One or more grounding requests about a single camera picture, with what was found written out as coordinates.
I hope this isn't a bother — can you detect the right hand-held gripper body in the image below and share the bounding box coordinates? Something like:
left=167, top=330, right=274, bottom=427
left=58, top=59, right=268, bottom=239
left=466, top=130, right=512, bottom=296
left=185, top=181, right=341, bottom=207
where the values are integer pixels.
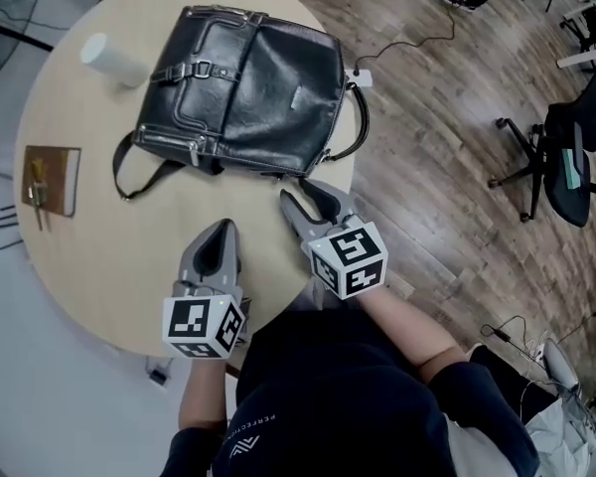
left=304, top=212, right=389, bottom=301

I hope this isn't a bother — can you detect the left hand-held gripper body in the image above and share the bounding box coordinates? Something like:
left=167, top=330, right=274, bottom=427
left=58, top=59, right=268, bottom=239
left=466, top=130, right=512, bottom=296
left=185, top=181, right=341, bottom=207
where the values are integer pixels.
left=161, top=278, right=254, bottom=363

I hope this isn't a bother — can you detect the black leather bag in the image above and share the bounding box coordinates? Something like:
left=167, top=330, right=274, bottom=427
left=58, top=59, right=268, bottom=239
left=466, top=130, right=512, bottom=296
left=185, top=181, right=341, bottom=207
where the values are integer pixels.
left=111, top=3, right=372, bottom=201

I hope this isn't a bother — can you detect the person's left forearm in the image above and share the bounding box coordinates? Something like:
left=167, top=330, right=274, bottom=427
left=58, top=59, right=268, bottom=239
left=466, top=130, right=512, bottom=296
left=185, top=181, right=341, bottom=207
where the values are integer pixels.
left=177, top=355, right=230, bottom=437

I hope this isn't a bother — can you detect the person's right forearm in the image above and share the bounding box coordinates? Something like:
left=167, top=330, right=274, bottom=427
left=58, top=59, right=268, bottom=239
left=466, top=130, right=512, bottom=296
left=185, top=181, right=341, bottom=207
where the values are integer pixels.
left=356, top=284, right=466, bottom=383

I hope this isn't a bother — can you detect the white plastic bag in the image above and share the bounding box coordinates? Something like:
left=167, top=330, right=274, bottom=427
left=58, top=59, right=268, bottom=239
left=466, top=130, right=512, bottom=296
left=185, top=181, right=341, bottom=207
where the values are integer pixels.
left=522, top=394, right=596, bottom=477

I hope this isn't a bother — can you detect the black power adapter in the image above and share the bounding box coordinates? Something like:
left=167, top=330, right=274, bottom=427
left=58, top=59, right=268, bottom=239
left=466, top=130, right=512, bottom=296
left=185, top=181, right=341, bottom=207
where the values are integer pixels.
left=145, top=357, right=174, bottom=388

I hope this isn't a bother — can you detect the white power strip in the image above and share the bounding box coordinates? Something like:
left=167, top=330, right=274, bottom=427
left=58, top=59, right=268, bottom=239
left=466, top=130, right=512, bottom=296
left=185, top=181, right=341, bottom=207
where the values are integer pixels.
left=344, top=67, right=374, bottom=89

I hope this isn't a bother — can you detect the person's dark shirt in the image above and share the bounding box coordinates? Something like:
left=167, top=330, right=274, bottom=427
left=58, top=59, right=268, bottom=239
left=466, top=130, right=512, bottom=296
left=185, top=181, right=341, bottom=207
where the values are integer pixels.
left=162, top=309, right=543, bottom=477

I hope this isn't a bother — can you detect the brown notebook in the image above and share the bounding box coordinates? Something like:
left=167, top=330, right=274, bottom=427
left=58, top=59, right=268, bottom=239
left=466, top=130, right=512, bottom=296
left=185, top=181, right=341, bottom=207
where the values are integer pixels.
left=20, top=145, right=82, bottom=218

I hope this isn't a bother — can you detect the bunch of keys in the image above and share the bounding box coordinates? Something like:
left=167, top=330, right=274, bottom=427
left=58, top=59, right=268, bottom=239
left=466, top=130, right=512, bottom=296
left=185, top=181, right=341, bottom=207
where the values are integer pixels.
left=28, top=158, right=52, bottom=233

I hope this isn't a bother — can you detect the white cylinder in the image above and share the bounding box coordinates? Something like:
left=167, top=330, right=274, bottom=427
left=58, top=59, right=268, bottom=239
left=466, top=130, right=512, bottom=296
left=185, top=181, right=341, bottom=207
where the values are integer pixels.
left=79, top=32, right=150, bottom=88

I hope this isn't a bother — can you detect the black office chair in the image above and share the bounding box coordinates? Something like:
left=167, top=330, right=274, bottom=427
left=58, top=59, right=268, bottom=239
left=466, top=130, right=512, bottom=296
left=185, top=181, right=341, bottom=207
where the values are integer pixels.
left=487, top=52, right=596, bottom=229

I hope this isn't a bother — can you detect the black floor fan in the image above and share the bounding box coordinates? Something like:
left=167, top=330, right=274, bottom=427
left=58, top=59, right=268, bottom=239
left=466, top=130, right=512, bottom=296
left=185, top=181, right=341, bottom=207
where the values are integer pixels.
left=0, top=0, right=57, bottom=91

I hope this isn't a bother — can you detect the black floor cable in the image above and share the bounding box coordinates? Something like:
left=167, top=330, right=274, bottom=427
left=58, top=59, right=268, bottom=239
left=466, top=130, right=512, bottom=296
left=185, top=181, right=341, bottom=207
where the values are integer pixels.
left=352, top=7, right=457, bottom=76

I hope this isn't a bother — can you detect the tangle of floor cables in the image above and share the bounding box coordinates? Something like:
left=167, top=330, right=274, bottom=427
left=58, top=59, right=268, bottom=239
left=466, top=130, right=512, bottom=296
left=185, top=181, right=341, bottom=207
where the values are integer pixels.
left=478, top=309, right=596, bottom=385

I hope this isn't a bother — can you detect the white desk frame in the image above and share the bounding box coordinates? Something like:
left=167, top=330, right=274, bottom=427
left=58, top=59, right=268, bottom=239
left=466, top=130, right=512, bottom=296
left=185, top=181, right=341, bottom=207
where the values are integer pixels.
left=557, top=0, right=596, bottom=73

